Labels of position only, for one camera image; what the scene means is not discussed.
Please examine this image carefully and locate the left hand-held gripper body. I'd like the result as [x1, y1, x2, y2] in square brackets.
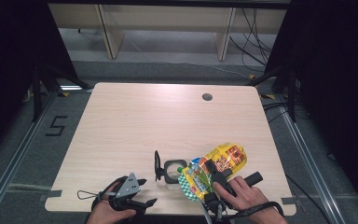
[107, 172, 147, 217]

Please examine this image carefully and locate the black floor cable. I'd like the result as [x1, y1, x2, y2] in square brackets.
[284, 173, 334, 224]

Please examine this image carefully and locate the aluminium floor rail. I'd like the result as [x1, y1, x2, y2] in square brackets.
[274, 94, 358, 224]
[0, 91, 59, 224]

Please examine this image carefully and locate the grey cable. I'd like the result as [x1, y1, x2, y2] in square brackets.
[198, 199, 214, 224]

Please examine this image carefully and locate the black metal stand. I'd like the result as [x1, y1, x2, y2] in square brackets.
[32, 61, 91, 123]
[247, 64, 298, 123]

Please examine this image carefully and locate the white floor cable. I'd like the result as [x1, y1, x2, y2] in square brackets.
[130, 40, 252, 79]

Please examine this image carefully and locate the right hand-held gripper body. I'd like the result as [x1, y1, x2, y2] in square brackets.
[203, 168, 264, 222]

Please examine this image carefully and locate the black curtain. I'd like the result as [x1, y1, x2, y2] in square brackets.
[0, 0, 77, 160]
[264, 0, 358, 216]

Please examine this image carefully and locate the beige wooden shelf unit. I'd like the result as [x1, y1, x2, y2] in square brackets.
[48, 3, 289, 62]

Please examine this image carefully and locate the yellow seasoning spout pouch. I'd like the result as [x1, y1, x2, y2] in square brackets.
[178, 142, 248, 202]

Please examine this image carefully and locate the black wrist strap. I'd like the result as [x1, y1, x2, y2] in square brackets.
[229, 201, 285, 219]
[90, 175, 129, 213]

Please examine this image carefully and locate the square glass jar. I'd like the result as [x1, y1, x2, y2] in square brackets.
[162, 159, 189, 191]

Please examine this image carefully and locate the person's right hand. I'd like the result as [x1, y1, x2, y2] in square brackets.
[213, 175, 282, 219]

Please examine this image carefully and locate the person's left hand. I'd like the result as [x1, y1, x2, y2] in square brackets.
[88, 182, 137, 224]

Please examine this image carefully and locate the thin wire loop lanyard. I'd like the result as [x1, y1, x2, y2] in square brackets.
[76, 189, 103, 201]

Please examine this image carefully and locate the bundle of black cables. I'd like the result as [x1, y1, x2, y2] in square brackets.
[228, 7, 278, 75]

